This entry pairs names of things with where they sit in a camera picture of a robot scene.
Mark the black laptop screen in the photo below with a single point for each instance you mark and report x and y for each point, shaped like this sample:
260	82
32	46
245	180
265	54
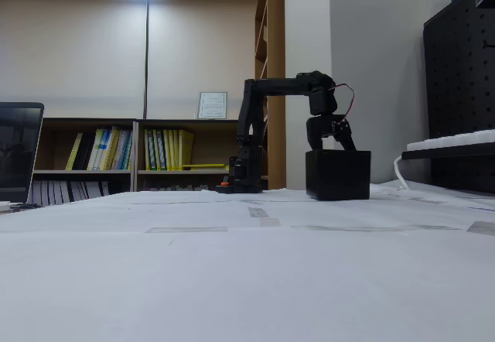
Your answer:
17	152

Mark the black shelf rail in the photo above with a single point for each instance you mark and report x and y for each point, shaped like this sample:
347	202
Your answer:
444	152

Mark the white paper table cover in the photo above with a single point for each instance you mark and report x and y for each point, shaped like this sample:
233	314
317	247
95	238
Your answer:
247	280

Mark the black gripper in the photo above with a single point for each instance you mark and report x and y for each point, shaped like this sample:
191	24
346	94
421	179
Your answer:
322	128

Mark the black pegboard panel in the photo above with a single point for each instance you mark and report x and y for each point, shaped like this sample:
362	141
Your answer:
456	67

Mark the yellow binder green label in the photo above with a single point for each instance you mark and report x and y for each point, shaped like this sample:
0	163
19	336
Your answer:
158	150
149	150

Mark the black book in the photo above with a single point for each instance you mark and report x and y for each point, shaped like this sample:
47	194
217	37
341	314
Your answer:
84	152

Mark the wide yellow binder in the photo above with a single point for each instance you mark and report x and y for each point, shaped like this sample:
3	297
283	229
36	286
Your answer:
186	148

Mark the white binder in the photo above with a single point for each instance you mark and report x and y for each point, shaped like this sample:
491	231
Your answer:
105	188
37	193
51	193

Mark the clear tape strip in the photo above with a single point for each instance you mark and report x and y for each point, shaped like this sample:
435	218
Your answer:
270	222
483	228
258	213

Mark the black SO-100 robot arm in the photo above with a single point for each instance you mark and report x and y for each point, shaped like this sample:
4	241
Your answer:
251	125

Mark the low wooden bookshelf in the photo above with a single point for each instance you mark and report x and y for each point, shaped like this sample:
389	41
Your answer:
89	121
174	122

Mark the tall wooden bookshelf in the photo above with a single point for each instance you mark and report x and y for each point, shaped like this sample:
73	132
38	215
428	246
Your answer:
276	28

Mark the white power strip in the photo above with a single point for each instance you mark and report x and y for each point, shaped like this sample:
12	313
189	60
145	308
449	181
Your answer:
456	139

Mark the white green book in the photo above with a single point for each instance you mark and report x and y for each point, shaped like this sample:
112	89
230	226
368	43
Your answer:
123	150

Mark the framed white certificate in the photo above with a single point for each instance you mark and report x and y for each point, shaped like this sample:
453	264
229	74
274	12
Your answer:
212	105

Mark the blue white book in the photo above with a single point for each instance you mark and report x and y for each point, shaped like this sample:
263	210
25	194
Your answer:
109	148

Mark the thin yellow book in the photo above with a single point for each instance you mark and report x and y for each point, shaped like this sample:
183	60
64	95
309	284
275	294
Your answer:
74	151

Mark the white yellow paperback book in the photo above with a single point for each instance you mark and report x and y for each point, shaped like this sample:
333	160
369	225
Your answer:
96	148

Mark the black wall conduit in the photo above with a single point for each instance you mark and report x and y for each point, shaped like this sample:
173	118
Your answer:
147	48

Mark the black open box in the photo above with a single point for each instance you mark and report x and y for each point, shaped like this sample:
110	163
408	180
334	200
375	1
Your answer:
336	175

